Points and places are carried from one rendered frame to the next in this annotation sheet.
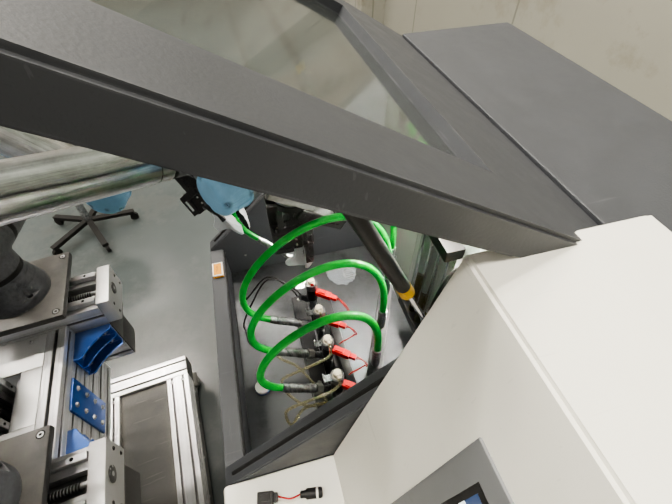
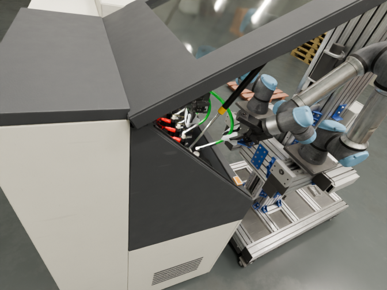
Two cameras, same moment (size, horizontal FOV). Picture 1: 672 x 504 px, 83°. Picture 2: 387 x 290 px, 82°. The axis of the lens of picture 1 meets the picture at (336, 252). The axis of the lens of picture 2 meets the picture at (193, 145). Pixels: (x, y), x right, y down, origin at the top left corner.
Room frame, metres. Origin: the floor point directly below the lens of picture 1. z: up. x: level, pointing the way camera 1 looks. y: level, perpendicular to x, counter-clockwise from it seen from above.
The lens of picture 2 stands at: (1.40, -0.13, 1.77)
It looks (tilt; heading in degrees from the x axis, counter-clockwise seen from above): 40 degrees down; 164
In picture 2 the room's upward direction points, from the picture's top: 15 degrees clockwise
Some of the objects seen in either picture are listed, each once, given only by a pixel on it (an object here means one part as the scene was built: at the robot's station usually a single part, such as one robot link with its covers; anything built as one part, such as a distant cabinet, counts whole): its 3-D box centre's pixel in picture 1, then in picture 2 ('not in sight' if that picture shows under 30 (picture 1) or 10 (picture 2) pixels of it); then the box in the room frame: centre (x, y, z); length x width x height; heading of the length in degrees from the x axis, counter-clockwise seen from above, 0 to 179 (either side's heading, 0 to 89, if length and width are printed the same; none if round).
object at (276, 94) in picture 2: not in sight; (257, 91); (-2.27, 1.90, 0.05); 1.05 x 0.75 x 0.10; 112
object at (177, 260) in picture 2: not in sight; (162, 215); (0.57, 0.03, 0.39); 0.70 x 0.58 x 0.79; 15
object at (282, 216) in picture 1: (290, 220); (198, 99); (0.55, 0.09, 1.30); 0.09 x 0.08 x 0.12; 105
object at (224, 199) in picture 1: (232, 175); not in sight; (0.49, 0.16, 1.46); 0.11 x 0.11 x 0.08; 49
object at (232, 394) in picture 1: (231, 349); (214, 161); (0.50, 0.29, 0.87); 0.62 x 0.04 x 0.16; 15
